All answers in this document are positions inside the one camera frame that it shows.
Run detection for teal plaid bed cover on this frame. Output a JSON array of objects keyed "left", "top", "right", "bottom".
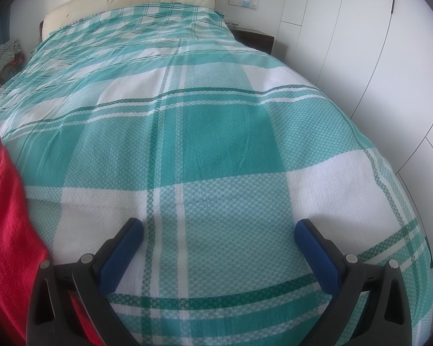
[{"left": 0, "top": 3, "right": 433, "bottom": 346}]

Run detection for dark wooden nightstand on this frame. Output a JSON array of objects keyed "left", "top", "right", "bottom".
[{"left": 231, "top": 25, "right": 276, "bottom": 55}]

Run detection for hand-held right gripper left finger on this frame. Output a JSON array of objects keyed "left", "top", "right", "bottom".
[{"left": 26, "top": 217, "right": 145, "bottom": 346}]

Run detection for cream padded headboard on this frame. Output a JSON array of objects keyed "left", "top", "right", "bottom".
[{"left": 40, "top": 0, "right": 219, "bottom": 42}]

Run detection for white wardrobe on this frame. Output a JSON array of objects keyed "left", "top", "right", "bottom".
[{"left": 279, "top": 0, "right": 433, "bottom": 242}]

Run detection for red towel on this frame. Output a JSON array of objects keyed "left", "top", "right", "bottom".
[{"left": 0, "top": 135, "right": 102, "bottom": 346}]

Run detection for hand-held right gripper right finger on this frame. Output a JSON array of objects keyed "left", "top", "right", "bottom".
[{"left": 294, "top": 218, "right": 414, "bottom": 346}]

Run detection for pile of clothes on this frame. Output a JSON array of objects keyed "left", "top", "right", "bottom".
[{"left": 0, "top": 40, "right": 26, "bottom": 96}]

